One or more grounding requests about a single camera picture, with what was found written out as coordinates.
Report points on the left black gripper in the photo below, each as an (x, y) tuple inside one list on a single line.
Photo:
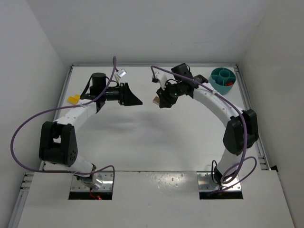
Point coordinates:
[(122, 93)]

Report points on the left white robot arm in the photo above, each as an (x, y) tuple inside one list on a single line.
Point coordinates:
[(58, 144)]

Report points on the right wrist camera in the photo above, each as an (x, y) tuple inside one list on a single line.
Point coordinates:
[(161, 79)]

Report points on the aluminium frame rail left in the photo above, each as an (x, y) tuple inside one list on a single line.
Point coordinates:
[(21, 199)]

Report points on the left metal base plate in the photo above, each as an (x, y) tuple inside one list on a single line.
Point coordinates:
[(98, 182)]

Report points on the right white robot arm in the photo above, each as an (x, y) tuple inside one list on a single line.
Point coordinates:
[(241, 128)]

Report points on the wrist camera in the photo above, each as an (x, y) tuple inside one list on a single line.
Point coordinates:
[(119, 74), (161, 79)]

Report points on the teal divided round container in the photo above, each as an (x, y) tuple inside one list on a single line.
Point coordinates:
[(221, 76)]

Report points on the white lego brick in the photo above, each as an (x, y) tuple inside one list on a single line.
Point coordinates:
[(156, 100)]

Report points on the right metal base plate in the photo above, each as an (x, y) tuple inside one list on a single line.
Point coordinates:
[(206, 184)]

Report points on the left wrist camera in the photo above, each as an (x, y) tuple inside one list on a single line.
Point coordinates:
[(119, 74)]

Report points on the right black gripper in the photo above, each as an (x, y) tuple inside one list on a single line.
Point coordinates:
[(165, 95)]

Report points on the yellow lego plate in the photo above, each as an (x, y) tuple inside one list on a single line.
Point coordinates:
[(72, 100)]

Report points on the yellow lego brick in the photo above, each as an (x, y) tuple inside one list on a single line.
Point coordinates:
[(77, 97)]

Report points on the metal base plate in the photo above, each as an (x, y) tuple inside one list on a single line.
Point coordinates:
[(98, 182), (206, 184)]

